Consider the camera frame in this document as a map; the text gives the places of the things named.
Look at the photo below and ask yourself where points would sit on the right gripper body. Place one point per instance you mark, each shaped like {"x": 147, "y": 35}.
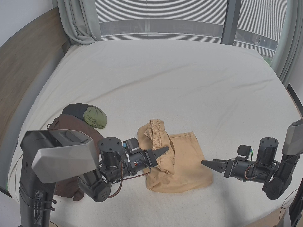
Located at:
{"x": 234, "y": 169}

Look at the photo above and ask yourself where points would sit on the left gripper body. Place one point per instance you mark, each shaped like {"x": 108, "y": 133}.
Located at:
{"x": 142, "y": 159}

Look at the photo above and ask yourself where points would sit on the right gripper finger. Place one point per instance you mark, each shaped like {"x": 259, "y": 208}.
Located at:
{"x": 215, "y": 166}
{"x": 222, "y": 162}

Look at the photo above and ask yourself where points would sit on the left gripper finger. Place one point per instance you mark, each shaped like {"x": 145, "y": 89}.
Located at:
{"x": 161, "y": 151}

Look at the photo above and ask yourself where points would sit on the tan shorts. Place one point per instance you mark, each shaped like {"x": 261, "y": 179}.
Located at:
{"x": 187, "y": 164}

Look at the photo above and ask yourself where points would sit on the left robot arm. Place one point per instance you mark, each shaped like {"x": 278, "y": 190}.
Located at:
{"x": 61, "y": 155}

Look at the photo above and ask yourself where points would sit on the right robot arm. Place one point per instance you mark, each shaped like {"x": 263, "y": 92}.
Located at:
{"x": 274, "y": 185}

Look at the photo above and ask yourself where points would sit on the bed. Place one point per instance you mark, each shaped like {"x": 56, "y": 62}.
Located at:
{"x": 165, "y": 79}

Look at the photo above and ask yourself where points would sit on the green garment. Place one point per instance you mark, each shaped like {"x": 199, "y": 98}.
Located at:
{"x": 94, "y": 117}

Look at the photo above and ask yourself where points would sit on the brown garment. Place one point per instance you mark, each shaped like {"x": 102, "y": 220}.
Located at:
{"x": 71, "y": 126}

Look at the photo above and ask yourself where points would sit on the black garment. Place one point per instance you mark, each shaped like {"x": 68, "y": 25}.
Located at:
{"x": 73, "y": 110}

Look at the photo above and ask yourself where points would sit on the grey-green curtain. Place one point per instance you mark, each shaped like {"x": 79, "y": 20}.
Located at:
{"x": 291, "y": 44}
{"x": 78, "y": 15}

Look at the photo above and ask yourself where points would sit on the window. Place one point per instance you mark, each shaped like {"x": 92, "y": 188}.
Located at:
{"x": 165, "y": 8}

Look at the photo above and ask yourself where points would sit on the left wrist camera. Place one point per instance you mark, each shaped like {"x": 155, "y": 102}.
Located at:
{"x": 132, "y": 144}

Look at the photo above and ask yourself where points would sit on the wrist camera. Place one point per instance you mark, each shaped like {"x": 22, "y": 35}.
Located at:
{"x": 132, "y": 144}
{"x": 243, "y": 150}

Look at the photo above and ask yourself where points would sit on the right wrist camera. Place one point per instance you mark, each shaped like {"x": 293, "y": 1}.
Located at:
{"x": 243, "y": 150}

